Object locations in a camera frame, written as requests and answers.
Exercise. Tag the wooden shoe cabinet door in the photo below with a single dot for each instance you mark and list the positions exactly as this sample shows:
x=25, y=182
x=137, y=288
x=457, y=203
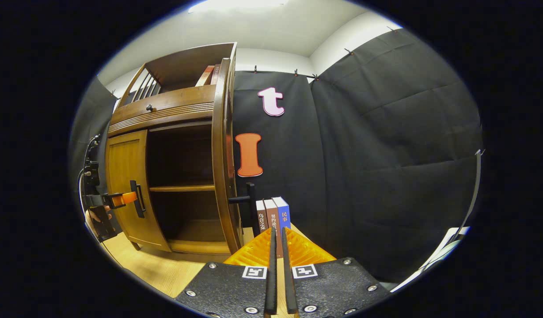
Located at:
x=220, y=145
x=125, y=176

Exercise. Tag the wooden double-door shoe cabinet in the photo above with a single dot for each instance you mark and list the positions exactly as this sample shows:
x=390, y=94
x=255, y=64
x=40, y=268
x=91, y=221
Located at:
x=165, y=108

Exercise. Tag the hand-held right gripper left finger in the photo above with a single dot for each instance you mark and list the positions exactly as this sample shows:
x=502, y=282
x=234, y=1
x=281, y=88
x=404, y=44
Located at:
x=271, y=282

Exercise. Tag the blue book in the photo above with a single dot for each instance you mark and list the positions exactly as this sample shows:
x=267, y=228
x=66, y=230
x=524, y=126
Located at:
x=283, y=214

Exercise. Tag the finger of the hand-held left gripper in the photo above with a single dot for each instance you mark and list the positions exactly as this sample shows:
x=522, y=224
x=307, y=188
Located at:
x=123, y=198

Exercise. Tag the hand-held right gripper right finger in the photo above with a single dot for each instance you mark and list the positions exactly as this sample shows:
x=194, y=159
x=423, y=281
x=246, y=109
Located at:
x=289, y=287

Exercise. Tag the black backdrop cloth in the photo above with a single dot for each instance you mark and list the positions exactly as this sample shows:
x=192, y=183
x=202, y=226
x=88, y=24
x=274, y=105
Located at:
x=386, y=154

